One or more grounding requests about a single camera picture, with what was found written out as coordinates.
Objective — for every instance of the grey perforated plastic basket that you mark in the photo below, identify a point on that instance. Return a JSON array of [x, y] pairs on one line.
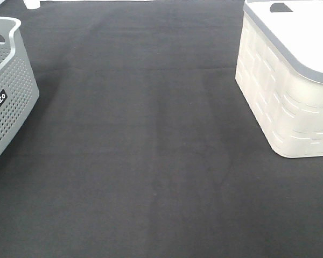
[[18, 88]]

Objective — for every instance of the black table cloth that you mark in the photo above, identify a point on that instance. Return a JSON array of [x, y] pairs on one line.
[[141, 144]]

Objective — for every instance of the white object at table edge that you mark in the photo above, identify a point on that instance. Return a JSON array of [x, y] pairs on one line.
[[32, 4]]

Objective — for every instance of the white basket with grey rim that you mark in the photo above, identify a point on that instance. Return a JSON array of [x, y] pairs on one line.
[[280, 73]]

